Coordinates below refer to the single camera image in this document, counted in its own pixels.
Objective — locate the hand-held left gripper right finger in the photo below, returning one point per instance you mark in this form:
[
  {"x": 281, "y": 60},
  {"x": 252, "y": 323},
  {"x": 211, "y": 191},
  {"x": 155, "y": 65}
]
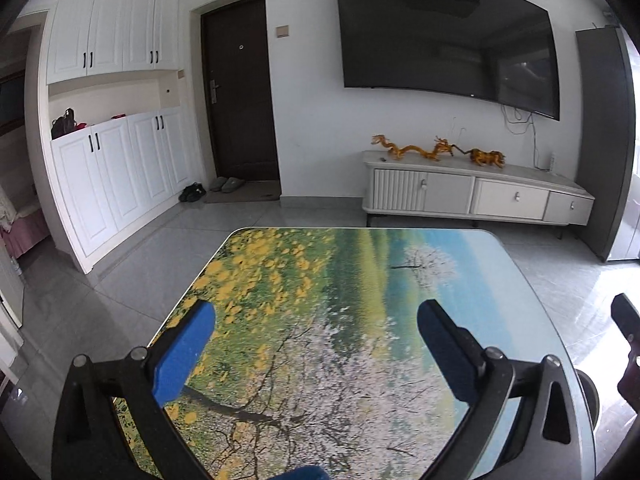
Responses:
[{"x": 445, "y": 345}]

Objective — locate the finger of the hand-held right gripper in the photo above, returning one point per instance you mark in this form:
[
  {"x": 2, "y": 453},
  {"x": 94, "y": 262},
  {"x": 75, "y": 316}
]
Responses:
[
  {"x": 626, "y": 317},
  {"x": 631, "y": 375}
]

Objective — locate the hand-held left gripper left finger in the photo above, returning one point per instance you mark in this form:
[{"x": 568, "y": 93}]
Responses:
[{"x": 182, "y": 355}]

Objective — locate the dark round stool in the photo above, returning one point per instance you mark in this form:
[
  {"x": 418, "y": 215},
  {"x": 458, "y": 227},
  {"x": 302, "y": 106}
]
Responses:
[{"x": 589, "y": 395}]

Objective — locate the glass balcony door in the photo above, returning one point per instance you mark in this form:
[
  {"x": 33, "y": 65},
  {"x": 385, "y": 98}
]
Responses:
[{"x": 631, "y": 220}]

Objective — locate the white tv cabinet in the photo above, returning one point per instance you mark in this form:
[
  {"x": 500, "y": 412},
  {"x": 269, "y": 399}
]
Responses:
[{"x": 450, "y": 192}]

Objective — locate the blue plastic object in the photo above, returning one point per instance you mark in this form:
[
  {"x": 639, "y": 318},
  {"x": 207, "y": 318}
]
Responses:
[{"x": 300, "y": 474}]

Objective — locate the white power strip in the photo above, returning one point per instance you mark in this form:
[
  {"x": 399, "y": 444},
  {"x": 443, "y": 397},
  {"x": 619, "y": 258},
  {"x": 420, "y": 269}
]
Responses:
[{"x": 552, "y": 161}]

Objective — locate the grey slipper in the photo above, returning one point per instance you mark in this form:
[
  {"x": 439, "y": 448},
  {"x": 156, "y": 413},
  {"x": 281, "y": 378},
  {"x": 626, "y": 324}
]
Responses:
[
  {"x": 232, "y": 185},
  {"x": 217, "y": 185}
]

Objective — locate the brown doormat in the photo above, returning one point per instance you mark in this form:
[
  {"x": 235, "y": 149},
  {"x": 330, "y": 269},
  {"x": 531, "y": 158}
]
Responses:
[{"x": 255, "y": 192}]

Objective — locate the tall dark grey cabinet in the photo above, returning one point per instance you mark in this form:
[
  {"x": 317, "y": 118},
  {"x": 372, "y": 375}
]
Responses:
[{"x": 602, "y": 135}]

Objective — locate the golden tiger ornament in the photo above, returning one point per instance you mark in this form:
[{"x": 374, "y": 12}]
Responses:
[{"x": 486, "y": 157}]

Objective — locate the golden dragon ornament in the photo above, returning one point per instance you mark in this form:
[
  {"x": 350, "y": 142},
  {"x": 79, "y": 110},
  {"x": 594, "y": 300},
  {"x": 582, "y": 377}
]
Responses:
[{"x": 415, "y": 151}]

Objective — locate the white built-in cabinet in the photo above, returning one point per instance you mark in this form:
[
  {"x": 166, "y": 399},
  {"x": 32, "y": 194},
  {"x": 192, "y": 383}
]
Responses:
[{"x": 115, "y": 170}]

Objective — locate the bed with pink cover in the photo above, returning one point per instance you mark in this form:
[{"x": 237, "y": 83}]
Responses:
[{"x": 25, "y": 232}]

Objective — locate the dark handbag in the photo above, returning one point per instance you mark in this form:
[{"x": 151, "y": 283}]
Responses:
[{"x": 62, "y": 125}]

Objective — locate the dark brown entrance door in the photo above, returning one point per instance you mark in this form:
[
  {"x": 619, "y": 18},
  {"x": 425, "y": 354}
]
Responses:
[{"x": 240, "y": 85}]

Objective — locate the large black television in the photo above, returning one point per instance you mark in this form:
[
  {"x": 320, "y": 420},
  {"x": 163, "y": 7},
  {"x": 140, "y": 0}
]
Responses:
[{"x": 440, "y": 35}]

